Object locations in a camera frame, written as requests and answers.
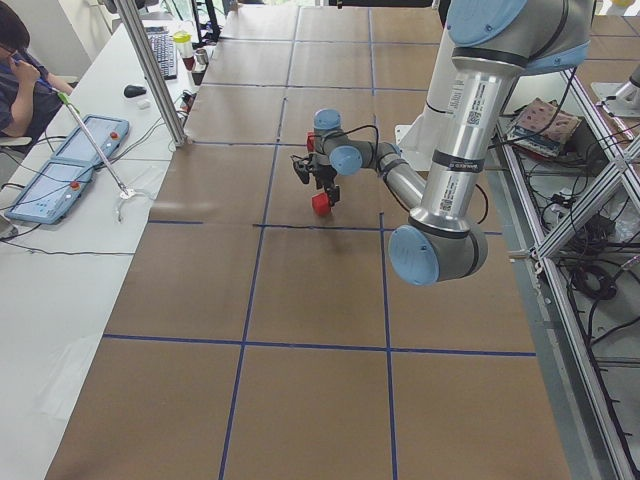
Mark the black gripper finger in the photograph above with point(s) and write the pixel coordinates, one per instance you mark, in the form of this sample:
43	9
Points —
333	194

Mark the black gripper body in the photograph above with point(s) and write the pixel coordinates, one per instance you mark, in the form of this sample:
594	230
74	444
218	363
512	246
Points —
325	178

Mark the red block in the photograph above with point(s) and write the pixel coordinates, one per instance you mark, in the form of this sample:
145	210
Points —
321	204
310	142

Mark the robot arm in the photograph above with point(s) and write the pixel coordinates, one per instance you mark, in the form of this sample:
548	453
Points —
485	48

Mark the metal cup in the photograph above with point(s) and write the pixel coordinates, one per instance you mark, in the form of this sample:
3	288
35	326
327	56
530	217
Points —
201	56

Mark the black keyboard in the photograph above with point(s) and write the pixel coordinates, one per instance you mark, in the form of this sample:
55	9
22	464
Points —
164	51

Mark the black computer mouse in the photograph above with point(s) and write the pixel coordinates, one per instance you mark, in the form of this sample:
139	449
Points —
133	91

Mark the teach pendant near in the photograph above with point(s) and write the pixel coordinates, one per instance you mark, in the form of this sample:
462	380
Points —
52	192

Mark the seated person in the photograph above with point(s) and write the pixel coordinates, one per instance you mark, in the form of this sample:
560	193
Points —
29	92

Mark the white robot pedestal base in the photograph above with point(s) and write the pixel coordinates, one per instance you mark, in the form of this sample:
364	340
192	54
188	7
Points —
418	140

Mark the aluminium frame post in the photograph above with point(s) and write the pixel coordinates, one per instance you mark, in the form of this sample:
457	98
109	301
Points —
129	15

